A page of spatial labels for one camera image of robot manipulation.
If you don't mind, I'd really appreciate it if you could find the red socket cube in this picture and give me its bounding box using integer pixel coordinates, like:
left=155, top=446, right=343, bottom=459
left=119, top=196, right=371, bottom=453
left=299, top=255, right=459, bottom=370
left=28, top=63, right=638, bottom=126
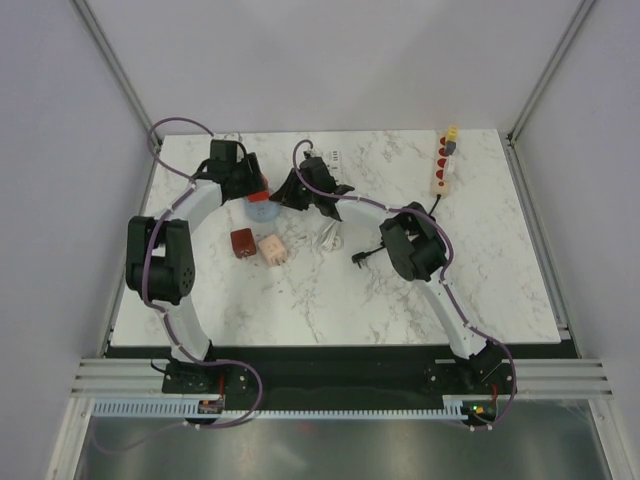
left=246, top=176, right=270, bottom=203

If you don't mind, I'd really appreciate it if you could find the white power strip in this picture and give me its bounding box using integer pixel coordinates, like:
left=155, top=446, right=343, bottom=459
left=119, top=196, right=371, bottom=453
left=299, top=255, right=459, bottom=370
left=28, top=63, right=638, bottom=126
left=327, top=150, right=343, bottom=179

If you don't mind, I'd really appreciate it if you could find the dark red carp adapter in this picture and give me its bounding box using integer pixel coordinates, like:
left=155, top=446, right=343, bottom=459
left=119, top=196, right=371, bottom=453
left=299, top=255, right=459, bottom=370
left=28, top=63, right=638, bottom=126
left=230, top=228, right=257, bottom=259

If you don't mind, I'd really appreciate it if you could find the pink adapter plug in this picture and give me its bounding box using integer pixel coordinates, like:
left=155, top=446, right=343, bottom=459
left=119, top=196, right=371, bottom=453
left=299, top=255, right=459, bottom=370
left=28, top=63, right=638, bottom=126
left=258, top=234, right=288, bottom=267

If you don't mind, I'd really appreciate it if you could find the black plug with cable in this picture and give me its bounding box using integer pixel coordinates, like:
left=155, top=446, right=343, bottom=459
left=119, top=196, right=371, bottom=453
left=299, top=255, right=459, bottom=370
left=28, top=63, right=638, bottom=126
left=351, top=241, right=386, bottom=268

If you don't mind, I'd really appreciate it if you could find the beige red power strip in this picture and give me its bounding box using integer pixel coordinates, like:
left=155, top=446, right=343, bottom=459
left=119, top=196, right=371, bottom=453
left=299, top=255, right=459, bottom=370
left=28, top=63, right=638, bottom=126
left=431, top=130, right=457, bottom=199

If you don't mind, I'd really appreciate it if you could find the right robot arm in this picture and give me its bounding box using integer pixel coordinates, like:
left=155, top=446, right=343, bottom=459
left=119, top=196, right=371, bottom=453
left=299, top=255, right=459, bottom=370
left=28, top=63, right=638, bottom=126
left=270, top=157, right=506, bottom=394

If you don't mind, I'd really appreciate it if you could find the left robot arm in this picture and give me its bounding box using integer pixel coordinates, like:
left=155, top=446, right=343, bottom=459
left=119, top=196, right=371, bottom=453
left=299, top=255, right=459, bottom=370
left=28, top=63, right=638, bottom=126
left=125, top=139, right=267, bottom=393

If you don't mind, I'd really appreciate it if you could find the grey plug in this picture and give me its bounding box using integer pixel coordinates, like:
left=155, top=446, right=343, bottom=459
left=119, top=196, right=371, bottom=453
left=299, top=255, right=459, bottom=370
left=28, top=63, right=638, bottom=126
left=444, top=141, right=457, bottom=156

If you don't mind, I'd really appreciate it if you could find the yellow plug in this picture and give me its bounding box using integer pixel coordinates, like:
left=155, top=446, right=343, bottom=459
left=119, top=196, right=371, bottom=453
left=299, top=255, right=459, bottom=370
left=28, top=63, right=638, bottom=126
left=445, top=125, right=459, bottom=143

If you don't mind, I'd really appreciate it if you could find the grey coiled socket cable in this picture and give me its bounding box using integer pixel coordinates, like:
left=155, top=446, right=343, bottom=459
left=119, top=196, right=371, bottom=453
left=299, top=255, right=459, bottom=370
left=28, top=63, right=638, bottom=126
left=244, top=198, right=281, bottom=225

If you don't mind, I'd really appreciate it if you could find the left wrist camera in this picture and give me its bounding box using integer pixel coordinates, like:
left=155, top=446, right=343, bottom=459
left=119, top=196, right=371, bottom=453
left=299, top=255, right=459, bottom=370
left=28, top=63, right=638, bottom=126
left=218, top=132, right=244, bottom=143

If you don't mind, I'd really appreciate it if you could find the white coiled strip cable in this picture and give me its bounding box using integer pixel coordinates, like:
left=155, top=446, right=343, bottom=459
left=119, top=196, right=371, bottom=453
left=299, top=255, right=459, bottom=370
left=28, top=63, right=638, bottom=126
left=313, top=219, right=347, bottom=252

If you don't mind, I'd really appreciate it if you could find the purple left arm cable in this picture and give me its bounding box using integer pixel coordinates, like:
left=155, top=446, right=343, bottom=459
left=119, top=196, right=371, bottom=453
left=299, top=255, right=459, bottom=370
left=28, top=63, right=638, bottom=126
left=92, top=115, right=266, bottom=452

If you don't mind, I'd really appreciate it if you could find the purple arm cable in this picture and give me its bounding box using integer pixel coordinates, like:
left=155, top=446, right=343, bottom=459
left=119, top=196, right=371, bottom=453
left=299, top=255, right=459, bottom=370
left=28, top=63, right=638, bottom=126
left=291, top=139, right=519, bottom=433
left=92, top=115, right=266, bottom=452

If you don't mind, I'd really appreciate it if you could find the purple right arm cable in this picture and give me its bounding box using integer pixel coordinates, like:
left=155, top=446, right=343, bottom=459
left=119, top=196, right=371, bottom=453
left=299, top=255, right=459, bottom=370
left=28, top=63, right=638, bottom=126
left=291, top=139, right=519, bottom=433

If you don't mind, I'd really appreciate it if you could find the left aluminium frame post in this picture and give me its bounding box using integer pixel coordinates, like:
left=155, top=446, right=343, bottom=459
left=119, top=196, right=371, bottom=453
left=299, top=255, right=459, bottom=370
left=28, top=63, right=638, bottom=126
left=70, top=0, right=153, bottom=132

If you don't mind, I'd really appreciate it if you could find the aluminium frame post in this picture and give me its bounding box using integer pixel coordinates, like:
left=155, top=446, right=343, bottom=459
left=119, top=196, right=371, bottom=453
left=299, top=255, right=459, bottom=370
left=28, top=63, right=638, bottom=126
left=505, top=0, right=599, bottom=146
left=70, top=0, right=153, bottom=132

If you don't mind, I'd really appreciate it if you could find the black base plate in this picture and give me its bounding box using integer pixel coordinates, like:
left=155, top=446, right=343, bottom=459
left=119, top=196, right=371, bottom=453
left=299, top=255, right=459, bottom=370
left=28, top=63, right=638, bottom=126
left=105, top=342, right=581, bottom=408

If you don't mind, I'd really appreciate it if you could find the right aluminium frame post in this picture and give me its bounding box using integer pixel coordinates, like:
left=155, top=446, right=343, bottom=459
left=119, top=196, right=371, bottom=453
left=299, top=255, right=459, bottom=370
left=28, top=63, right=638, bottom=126
left=505, top=0, right=599, bottom=146

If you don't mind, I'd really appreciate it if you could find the aluminium front rail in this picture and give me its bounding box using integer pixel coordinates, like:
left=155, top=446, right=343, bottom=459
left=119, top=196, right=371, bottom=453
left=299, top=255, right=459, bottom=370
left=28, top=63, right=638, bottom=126
left=72, top=359, right=612, bottom=407

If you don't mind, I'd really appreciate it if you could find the white slotted cable duct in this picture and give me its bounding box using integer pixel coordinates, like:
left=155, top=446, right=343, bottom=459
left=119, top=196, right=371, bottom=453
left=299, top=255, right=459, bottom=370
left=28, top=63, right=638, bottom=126
left=92, top=398, right=468, bottom=421

